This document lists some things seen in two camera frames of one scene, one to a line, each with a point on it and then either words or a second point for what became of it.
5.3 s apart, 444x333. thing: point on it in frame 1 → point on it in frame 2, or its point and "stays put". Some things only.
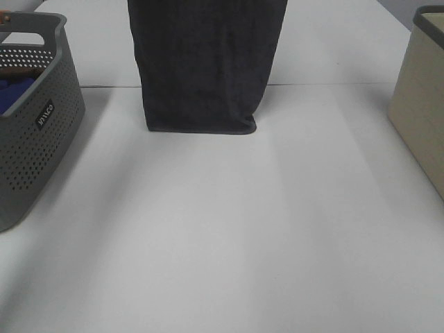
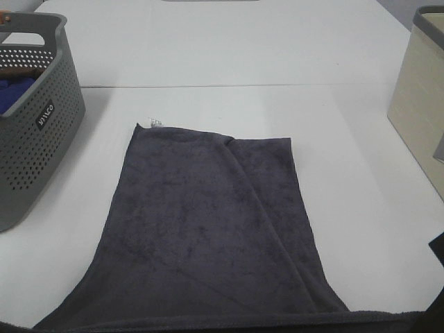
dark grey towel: [205, 65] → [209, 234]
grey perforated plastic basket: [35, 141] stays put
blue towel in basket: [11, 89] stays put
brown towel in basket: [20, 72] stays put
